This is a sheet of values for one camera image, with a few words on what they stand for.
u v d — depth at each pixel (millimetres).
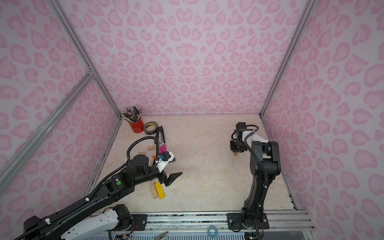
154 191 828
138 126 1065
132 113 996
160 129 1099
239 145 849
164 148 1010
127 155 517
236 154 973
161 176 613
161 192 825
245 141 572
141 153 978
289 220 749
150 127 1125
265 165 523
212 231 706
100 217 578
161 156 576
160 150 994
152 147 987
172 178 612
